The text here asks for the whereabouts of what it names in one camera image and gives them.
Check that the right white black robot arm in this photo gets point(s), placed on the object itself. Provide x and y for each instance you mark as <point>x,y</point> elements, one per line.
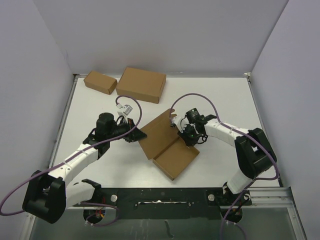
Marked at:
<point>253,150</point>

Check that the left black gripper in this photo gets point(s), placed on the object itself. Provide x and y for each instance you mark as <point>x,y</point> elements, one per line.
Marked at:
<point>135,135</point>

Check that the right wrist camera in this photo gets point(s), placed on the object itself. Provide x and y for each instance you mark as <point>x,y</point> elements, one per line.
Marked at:
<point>179,122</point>

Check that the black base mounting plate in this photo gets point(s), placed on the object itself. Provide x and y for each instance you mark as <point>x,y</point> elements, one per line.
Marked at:
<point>168,203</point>

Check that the aluminium frame rail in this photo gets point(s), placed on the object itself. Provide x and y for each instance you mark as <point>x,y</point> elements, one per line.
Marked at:
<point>271,197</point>

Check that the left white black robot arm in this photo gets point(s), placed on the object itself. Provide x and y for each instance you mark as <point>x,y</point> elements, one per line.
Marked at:
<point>49,194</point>

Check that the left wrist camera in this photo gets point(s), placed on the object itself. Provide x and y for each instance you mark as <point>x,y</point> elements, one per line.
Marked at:
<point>123,110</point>

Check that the large closed cardboard box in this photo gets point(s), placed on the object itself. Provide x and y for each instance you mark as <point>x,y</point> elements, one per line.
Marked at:
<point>141,85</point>

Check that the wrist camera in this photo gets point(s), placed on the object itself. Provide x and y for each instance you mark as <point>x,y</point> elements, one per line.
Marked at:
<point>179,122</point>
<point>123,110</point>

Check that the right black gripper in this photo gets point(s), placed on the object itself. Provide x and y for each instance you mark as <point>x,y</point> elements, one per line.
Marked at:
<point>189,141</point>

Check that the small closed cardboard box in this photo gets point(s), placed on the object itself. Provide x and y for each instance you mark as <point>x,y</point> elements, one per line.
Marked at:
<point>100,82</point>

